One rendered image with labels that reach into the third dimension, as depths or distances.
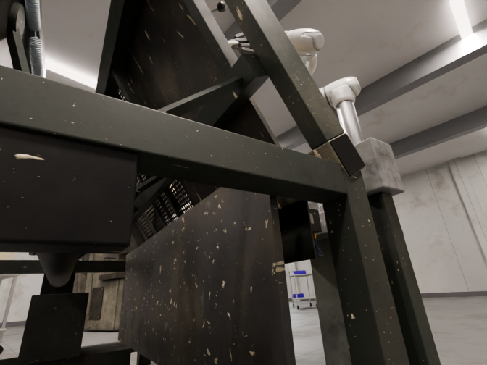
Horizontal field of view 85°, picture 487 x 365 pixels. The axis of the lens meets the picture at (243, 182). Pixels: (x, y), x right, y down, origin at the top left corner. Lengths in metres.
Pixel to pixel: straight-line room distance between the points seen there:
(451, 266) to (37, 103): 9.62
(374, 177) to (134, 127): 0.73
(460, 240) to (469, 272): 0.84
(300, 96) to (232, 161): 0.34
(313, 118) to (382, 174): 0.30
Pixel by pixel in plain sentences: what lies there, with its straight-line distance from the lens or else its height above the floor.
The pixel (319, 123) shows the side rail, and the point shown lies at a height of 0.90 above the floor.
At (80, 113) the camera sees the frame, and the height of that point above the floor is 0.74.
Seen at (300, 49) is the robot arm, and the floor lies 1.48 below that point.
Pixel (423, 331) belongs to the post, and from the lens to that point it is 0.94.
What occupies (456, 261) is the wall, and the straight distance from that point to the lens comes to 9.67.
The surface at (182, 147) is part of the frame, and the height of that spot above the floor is 0.73.
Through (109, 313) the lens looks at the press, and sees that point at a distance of 5.46.
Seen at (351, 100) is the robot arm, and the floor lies 1.50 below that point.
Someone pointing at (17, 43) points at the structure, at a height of 1.69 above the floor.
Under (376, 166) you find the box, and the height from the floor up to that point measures 0.82.
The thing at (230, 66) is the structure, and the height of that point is 1.13.
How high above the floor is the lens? 0.48
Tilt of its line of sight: 22 degrees up
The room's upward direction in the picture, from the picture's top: 4 degrees counter-clockwise
